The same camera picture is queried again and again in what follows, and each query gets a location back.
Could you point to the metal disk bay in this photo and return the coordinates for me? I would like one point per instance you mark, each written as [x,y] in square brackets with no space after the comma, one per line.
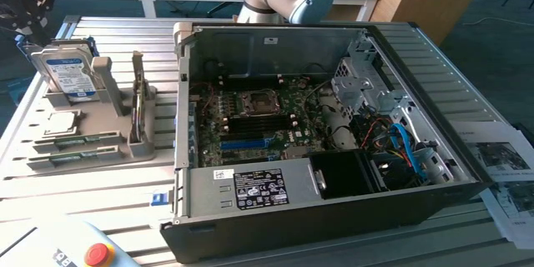
[410,107]

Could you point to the graphics card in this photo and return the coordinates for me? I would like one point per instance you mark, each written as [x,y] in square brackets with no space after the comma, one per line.
[139,98]

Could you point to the black RAM slot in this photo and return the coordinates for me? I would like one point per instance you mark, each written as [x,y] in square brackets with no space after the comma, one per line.
[259,126]
[259,130]
[259,118]
[259,122]

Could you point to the printed paper sheets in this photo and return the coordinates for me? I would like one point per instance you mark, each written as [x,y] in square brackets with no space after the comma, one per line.
[501,167]

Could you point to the black open PC case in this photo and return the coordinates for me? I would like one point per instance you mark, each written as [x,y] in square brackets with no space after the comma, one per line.
[316,229]

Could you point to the blue expansion slot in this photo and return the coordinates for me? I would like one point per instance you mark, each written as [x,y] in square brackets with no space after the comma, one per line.
[242,145]

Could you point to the black fan shroud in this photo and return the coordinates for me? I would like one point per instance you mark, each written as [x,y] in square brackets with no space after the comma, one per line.
[342,173]

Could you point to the grey power supply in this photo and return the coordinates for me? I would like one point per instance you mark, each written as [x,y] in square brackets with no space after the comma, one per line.
[208,192]

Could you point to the silver CPU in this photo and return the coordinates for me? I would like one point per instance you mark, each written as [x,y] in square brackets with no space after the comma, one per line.
[61,122]

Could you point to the hard disk with blue label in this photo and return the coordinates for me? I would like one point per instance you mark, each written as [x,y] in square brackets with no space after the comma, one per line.
[68,73]

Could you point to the red emergency stop button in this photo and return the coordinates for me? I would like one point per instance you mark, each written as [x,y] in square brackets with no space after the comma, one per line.
[99,254]

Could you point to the CPU socket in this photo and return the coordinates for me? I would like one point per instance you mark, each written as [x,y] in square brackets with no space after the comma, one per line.
[258,100]

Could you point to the green motherboard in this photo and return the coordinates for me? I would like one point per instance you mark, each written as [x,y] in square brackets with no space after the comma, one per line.
[287,101]

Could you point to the grey teach pendant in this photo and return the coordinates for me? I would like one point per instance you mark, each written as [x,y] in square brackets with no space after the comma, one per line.
[37,242]

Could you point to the green RAM stick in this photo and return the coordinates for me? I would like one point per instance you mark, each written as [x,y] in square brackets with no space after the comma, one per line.
[76,141]
[72,156]

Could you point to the white tube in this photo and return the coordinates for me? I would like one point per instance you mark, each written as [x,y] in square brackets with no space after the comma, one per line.
[339,123]

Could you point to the metal drive cage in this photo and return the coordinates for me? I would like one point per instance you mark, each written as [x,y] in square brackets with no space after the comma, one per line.
[354,85]

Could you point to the blue table bracket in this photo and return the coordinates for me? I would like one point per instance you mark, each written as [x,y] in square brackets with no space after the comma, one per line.
[160,199]

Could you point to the grey parts rack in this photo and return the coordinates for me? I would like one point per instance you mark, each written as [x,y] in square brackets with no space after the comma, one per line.
[104,92]

